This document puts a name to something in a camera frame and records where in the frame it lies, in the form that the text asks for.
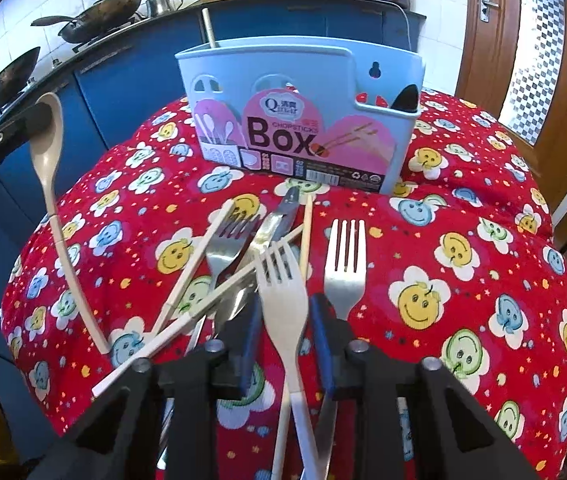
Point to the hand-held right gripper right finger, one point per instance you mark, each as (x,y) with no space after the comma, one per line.
(323,347)

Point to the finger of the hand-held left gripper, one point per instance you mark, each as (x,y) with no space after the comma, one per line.
(3,137)

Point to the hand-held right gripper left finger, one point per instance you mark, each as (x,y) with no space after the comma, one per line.
(249,347)

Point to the white plastic fork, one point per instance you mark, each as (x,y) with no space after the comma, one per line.
(283,320)

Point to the beige plastic spoon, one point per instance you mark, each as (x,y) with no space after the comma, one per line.
(46,160)

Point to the metal table knife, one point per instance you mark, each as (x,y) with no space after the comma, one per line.
(273,225)

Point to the pale blue chopstick box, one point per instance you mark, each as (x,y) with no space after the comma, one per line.
(313,67)

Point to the metal wok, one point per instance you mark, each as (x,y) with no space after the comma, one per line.
(93,17)
(6,80)

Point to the white chopstick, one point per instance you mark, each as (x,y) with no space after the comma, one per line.
(193,270)
(163,342)

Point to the red smiley flower cloth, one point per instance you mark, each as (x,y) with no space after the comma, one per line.
(463,220)

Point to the metal kettle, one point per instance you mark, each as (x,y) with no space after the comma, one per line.
(159,5)

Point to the black spoon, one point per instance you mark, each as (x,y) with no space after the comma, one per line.
(407,97)

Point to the wooden door with checkered glass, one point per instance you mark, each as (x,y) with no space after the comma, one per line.
(493,60)

